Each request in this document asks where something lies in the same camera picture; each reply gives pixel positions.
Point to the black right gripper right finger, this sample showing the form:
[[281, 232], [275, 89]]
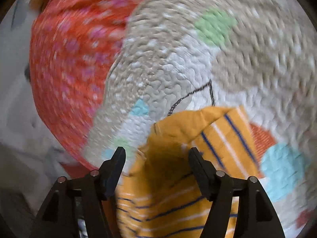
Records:
[[256, 215]]

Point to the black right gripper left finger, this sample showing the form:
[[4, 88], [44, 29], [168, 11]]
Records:
[[57, 214]]

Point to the red floral bed sheet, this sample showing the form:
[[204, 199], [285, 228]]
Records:
[[73, 46]]

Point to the quilted heart pattern blanket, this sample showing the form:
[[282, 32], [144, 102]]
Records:
[[187, 54]]

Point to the yellow striped knit sweater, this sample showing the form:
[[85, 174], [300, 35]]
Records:
[[159, 196]]

